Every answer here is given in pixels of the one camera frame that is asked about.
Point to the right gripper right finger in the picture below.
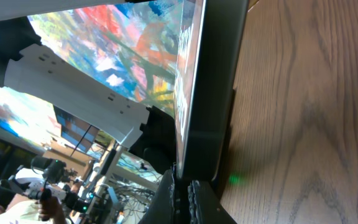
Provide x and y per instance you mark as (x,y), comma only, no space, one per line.
(204,206)

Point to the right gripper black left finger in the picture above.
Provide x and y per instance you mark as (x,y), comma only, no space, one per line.
(162,209)

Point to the person in cream shirt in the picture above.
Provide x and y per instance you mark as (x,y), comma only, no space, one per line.
(48,211)

